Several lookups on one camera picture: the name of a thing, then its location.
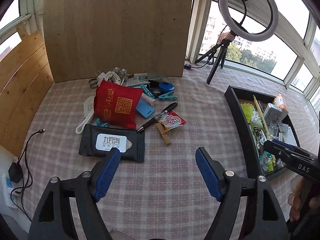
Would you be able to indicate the yellow green shuttlecock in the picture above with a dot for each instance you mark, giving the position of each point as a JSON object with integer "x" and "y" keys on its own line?
{"x": 247, "y": 109}

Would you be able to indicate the black wet wipes pack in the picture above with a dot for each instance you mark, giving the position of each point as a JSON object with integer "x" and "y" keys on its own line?
{"x": 98, "y": 141}

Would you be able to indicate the white paper box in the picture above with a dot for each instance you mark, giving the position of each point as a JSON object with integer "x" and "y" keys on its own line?
{"x": 287, "y": 133}

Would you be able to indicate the wooden plank wall panel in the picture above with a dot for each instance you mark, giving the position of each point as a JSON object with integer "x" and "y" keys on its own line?
{"x": 25, "y": 80}

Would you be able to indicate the red fabric pouch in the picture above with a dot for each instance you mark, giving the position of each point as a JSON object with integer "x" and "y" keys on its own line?
{"x": 116, "y": 104}

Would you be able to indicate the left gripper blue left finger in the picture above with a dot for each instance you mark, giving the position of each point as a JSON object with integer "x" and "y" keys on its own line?
{"x": 104, "y": 174}

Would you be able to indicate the yellow chopsticks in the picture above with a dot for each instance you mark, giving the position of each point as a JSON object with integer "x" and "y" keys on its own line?
{"x": 265, "y": 128}

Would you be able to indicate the person right hand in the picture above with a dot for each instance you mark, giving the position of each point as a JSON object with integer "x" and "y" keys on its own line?
{"x": 294, "y": 200}

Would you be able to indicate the pink plaid tablecloth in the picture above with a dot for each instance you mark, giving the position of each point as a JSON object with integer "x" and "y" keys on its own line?
{"x": 165, "y": 196}

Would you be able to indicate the black power adapter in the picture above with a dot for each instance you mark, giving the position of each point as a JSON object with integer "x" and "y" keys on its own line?
{"x": 15, "y": 172}

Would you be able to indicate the orange tissue pack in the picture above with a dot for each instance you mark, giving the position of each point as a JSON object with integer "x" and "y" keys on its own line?
{"x": 280, "y": 102}

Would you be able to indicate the blue silicone tag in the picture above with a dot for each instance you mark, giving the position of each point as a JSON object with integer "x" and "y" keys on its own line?
{"x": 144, "y": 108}

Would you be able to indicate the teal clothespin on table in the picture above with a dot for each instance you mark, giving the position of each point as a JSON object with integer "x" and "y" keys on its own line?
{"x": 169, "y": 96}

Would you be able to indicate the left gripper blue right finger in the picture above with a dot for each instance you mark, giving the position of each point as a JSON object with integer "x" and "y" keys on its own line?
{"x": 211, "y": 171}

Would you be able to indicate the red coffee sachet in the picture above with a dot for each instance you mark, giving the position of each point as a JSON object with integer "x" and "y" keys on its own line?
{"x": 171, "y": 120}

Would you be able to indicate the silver metal tin box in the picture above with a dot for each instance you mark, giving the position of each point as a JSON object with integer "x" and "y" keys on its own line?
{"x": 272, "y": 113}

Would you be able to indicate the black pen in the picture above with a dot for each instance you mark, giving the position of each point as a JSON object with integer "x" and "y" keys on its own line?
{"x": 157, "y": 117}

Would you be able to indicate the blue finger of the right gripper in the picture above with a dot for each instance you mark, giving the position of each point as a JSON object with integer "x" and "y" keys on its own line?
{"x": 283, "y": 144}

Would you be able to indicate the brown cardboard panel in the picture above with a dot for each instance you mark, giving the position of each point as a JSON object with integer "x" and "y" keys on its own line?
{"x": 84, "y": 37}

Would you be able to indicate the light green cleaning cloth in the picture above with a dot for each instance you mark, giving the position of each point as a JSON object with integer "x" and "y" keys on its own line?
{"x": 258, "y": 135}

